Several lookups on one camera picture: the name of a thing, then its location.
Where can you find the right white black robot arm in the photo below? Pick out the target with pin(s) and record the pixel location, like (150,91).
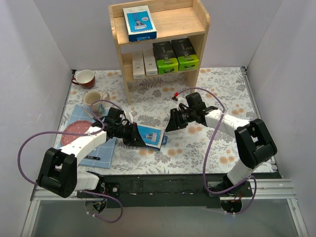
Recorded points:
(254,142)

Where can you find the green black Gillette razor box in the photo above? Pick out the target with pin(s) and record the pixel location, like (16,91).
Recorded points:
(165,57)
(186,54)

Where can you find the blue checked cloth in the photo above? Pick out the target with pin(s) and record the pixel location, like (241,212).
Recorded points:
(104,151)

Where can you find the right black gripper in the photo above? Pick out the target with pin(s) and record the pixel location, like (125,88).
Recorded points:
(177,119)

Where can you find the knife with wooden handle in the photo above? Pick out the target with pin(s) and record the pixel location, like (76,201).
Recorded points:
(92,157)

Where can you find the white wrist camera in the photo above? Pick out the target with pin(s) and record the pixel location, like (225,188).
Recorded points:
(178,100)
(130,116)

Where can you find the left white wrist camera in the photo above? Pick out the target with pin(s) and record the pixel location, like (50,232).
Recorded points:
(130,116)

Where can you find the wooden two-tier shelf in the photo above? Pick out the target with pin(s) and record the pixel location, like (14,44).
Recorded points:
(173,19)

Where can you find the white Harry's razor box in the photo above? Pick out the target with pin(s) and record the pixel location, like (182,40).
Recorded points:
(150,62)

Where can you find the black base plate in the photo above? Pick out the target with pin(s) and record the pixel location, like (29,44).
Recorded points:
(157,190)

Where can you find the red ceramic mug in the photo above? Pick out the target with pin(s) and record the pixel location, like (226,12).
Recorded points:
(85,78)

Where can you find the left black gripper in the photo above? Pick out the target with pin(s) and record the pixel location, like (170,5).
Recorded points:
(133,133)

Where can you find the long white Harry's box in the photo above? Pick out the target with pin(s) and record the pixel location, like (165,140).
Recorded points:
(138,65)

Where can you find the aluminium rail frame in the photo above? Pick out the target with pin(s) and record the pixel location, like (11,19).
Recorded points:
(262,208)

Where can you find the blue Harry's razor pack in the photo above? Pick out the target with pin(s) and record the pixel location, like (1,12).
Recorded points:
(153,137)
(139,23)

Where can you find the floral patterned tablecloth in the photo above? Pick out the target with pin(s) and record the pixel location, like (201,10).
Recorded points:
(187,149)

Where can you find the cream ceramic mug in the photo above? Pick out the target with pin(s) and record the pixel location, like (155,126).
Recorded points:
(92,99)

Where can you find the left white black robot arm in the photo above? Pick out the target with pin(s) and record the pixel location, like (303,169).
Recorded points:
(59,170)

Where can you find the pink dotted plate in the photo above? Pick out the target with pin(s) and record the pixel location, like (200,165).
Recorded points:
(79,126)

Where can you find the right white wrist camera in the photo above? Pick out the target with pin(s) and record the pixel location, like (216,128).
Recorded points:
(178,100)

